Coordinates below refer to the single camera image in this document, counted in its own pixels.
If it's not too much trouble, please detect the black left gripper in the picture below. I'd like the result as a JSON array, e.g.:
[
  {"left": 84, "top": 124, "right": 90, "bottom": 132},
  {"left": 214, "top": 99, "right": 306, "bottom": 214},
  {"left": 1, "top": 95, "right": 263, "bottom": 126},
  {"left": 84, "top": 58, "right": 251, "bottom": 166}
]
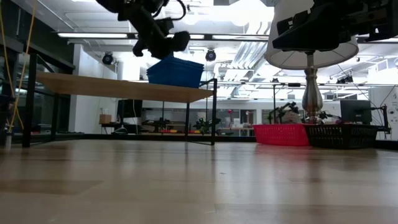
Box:
[{"left": 117, "top": 6, "right": 191, "bottom": 60}]

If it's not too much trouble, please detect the blue plastic basket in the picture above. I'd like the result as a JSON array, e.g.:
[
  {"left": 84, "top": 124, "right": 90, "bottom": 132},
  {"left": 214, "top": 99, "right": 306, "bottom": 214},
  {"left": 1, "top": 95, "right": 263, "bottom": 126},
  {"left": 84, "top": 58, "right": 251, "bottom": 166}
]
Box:
[
  {"left": 147, "top": 55, "right": 205, "bottom": 70},
  {"left": 146, "top": 63, "right": 203, "bottom": 89}
]

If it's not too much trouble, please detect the red plastic basket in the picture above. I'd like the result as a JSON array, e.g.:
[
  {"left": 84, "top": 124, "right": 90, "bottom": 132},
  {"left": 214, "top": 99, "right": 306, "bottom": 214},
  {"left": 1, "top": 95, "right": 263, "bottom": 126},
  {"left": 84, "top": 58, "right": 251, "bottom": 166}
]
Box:
[{"left": 252, "top": 123, "right": 311, "bottom": 147}]

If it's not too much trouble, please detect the black plastic basket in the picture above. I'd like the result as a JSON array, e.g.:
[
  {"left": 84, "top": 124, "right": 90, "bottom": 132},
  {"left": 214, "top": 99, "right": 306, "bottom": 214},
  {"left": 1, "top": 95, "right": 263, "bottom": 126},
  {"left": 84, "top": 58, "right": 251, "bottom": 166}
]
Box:
[{"left": 303, "top": 123, "right": 379, "bottom": 149}]

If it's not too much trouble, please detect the wooden shelf with black legs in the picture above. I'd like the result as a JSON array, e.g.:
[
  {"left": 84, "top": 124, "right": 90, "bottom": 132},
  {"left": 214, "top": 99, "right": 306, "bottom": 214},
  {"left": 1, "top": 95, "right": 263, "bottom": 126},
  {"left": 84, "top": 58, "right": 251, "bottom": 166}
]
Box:
[{"left": 22, "top": 52, "right": 218, "bottom": 149}]

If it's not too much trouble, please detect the black monitor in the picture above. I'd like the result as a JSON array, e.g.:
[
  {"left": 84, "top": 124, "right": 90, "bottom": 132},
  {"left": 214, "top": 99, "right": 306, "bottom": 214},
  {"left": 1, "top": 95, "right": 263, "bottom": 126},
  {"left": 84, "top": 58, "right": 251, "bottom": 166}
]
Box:
[
  {"left": 117, "top": 99, "right": 144, "bottom": 119},
  {"left": 340, "top": 99, "right": 373, "bottom": 125}
]

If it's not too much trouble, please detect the long ceiling light fixture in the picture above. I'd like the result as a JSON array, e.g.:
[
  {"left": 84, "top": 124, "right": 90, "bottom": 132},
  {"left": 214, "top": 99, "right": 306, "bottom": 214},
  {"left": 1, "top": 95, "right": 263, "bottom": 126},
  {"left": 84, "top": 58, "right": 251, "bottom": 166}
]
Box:
[{"left": 57, "top": 30, "right": 398, "bottom": 44}]

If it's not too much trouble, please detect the white shade silver table lamp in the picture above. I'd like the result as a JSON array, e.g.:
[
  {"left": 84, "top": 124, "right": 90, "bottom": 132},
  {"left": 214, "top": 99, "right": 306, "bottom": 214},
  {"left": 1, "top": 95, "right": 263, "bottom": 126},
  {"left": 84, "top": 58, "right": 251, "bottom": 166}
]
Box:
[{"left": 264, "top": 0, "right": 361, "bottom": 126}]

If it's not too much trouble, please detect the black monitor stand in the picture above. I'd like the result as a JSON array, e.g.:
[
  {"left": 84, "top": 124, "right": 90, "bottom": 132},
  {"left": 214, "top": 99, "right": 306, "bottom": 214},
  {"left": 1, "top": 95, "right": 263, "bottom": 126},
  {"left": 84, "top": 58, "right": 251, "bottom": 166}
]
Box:
[{"left": 371, "top": 104, "right": 391, "bottom": 134}]

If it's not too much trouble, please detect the white board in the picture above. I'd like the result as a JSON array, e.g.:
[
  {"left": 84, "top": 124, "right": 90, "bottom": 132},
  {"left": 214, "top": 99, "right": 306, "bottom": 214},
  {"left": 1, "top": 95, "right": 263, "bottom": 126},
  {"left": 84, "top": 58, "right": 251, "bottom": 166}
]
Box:
[{"left": 369, "top": 86, "right": 398, "bottom": 141}]

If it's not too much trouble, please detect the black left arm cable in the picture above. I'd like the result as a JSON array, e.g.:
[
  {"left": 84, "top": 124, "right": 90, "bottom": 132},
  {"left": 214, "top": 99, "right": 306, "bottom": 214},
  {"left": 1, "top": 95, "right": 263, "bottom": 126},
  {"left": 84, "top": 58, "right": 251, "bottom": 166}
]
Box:
[{"left": 154, "top": 0, "right": 188, "bottom": 21}]

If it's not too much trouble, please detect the yellow cable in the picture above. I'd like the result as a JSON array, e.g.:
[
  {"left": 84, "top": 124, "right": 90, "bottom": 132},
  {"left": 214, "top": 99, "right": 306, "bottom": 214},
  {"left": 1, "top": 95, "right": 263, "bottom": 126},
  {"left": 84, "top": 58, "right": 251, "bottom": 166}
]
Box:
[{"left": 0, "top": 0, "right": 35, "bottom": 133}]

